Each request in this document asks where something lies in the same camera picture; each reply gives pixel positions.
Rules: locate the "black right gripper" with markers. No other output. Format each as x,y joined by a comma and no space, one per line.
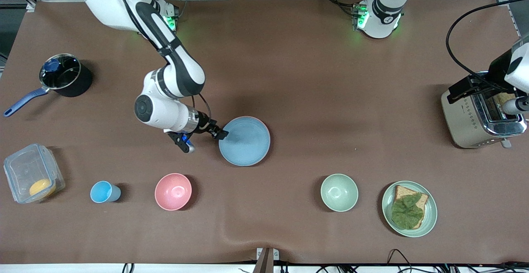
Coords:
205,124

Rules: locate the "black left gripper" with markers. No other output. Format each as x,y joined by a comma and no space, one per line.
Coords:
497,71

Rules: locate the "blue plate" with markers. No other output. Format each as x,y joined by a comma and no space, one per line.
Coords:
246,142

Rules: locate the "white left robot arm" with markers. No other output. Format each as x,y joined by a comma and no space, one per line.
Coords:
382,16

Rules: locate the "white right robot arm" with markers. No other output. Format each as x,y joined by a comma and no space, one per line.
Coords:
182,70

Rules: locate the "beige metal toaster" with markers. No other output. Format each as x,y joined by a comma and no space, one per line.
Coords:
463,120

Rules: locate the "toast slice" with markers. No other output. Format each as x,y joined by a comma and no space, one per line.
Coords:
505,99

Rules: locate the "pink bowl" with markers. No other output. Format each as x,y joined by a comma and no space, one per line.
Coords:
173,191

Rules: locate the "brown bread slice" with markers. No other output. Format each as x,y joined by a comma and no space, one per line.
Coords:
403,192

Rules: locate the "brown table cover cloth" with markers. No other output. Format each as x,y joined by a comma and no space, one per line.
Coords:
330,78

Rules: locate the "blue cup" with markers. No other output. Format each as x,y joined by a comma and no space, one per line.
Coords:
103,192

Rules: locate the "green plate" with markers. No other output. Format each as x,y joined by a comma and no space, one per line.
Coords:
432,217

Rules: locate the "metal table clamp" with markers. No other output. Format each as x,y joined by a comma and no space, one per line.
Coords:
266,258

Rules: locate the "green bowl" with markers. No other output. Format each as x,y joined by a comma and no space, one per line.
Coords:
339,192

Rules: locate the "green lettuce leaf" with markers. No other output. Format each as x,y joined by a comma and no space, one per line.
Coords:
407,213

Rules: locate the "small blue object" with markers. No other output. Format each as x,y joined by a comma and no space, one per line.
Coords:
52,64

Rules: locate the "orange food piece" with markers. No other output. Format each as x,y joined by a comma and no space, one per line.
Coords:
41,187

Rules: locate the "clear plastic container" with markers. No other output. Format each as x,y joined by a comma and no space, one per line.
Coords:
25,167

